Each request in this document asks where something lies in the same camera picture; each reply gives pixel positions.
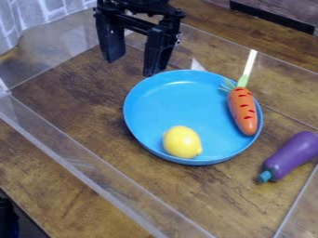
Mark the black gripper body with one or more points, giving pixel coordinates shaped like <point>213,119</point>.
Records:
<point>144,14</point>

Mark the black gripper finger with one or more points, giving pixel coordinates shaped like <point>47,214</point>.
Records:
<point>158,50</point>
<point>112,37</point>

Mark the blue plastic plate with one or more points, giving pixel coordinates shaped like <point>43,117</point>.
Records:
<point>185,98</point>

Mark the orange toy carrot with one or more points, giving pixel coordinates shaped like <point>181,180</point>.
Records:
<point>241,100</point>

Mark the white patterned curtain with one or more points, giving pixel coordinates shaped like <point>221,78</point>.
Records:
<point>23,14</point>

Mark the dark baseboard strip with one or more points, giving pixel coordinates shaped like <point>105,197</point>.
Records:
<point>267,15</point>

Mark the yellow toy lemon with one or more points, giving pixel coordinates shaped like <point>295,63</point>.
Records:
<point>182,142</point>

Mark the purple toy eggplant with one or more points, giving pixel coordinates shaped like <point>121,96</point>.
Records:
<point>299,150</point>

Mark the clear acrylic tray enclosure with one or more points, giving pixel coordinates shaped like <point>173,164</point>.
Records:
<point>81,175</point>

